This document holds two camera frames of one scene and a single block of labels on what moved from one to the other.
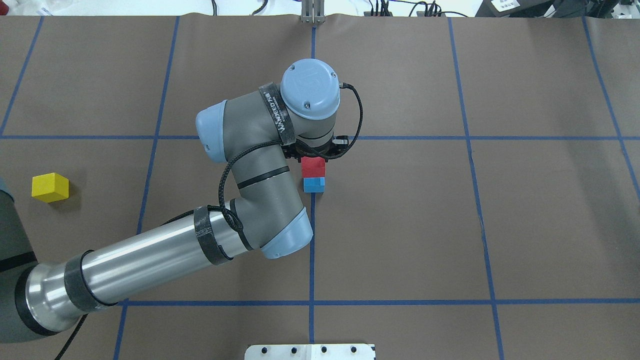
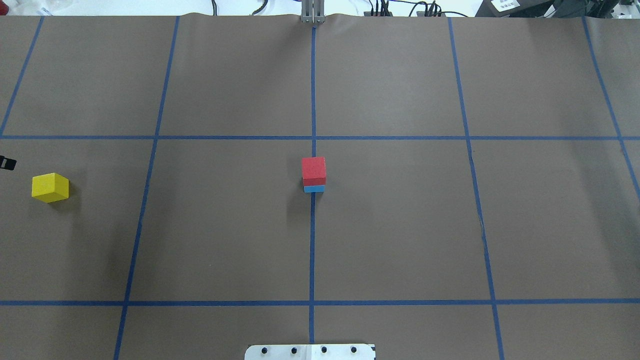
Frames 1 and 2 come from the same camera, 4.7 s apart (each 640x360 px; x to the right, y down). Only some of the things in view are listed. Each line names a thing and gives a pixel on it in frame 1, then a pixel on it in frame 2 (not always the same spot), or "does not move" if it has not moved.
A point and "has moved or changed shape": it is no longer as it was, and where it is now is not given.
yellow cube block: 50,187 does not move
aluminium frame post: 313,11 does not move
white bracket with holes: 310,352 does not move
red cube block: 313,167 has moved or changed shape
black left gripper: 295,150 to 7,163
